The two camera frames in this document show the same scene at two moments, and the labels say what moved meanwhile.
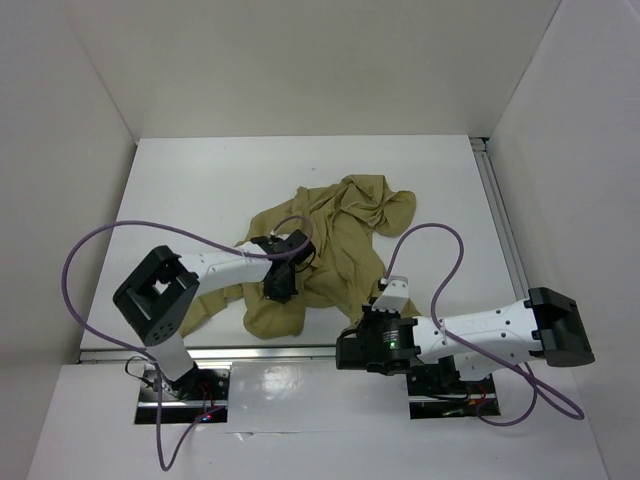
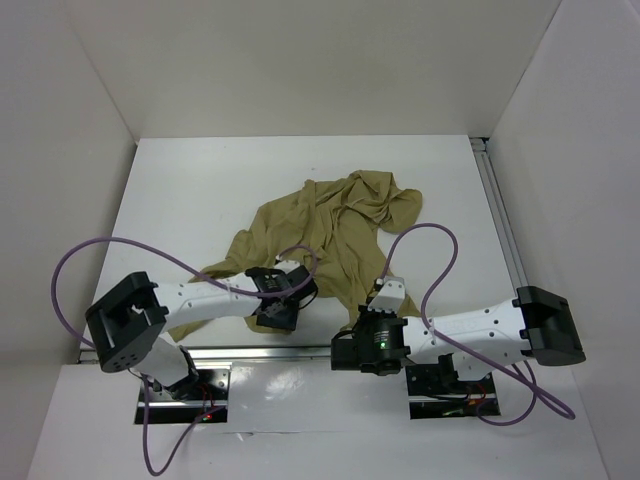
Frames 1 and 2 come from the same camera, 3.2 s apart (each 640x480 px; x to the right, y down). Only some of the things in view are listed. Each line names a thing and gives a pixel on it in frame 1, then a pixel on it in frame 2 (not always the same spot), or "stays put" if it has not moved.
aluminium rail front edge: x=228 y=353 stays put
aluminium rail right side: x=505 y=235 stays put
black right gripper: x=369 y=313 stays put
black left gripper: x=284 y=293 → x=286 y=321
